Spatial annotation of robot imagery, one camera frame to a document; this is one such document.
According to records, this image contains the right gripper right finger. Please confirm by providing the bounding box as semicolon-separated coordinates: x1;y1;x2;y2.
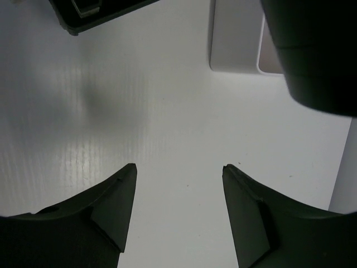
223;164;356;267

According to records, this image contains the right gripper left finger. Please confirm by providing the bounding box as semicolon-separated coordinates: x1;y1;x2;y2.
1;164;137;267

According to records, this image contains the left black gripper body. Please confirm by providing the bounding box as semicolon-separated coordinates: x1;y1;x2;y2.
50;0;157;35

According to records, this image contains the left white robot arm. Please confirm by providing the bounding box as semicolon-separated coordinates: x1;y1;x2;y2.
209;0;356;117

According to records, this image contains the right white organizer box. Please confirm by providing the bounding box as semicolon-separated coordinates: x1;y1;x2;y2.
210;0;283;76

